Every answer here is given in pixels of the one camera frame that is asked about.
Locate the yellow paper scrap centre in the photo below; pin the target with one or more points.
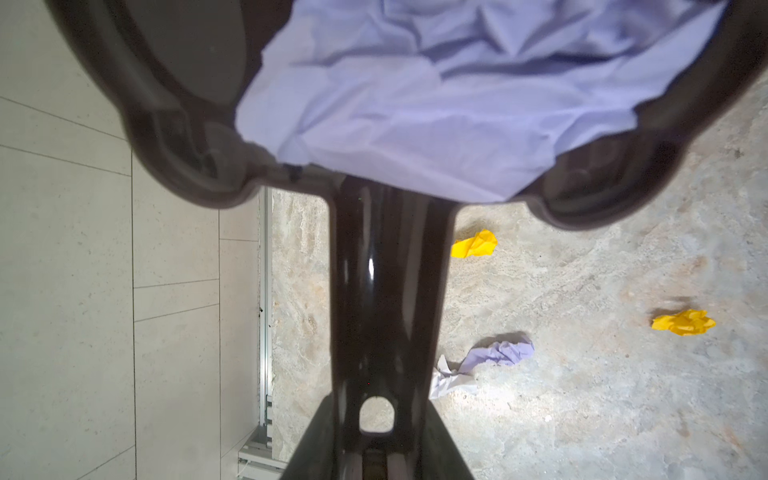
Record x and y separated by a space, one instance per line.
686 323

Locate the purple paper scrap far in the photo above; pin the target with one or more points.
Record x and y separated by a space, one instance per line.
465 100

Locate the brown dustpan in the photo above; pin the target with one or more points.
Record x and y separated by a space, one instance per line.
175 71

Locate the yellow paper scrap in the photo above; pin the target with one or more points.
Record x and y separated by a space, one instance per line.
686 323
483 243

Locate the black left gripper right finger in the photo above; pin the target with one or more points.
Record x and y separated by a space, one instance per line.
440 458

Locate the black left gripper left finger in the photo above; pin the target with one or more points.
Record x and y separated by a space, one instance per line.
313 458

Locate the yellow paper scrap left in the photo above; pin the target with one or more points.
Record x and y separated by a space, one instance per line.
483 243

